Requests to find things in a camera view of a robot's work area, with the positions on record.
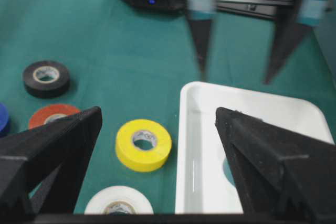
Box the white tape roll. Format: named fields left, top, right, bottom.
left=84, top=186, right=154, bottom=215

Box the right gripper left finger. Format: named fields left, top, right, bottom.
left=1, top=106, right=102, bottom=215

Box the blue tape roll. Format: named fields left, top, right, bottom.
left=0, top=103, right=11, bottom=137

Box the white plastic tray case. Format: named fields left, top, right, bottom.
left=175, top=82, right=333, bottom=214

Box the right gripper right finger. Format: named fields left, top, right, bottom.
left=215, top=107, right=335, bottom=215

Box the red tape roll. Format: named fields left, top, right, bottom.
left=28, top=104, right=80, bottom=129

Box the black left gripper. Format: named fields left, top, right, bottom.
left=186, top=0, right=332, bottom=84

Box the green tape roll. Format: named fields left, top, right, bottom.
left=223, top=158, right=235, bottom=187

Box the black tape roll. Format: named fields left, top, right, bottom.
left=23, top=60, right=70, bottom=99

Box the yellow tape roll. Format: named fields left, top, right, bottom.
left=115, top=119, right=172, bottom=173

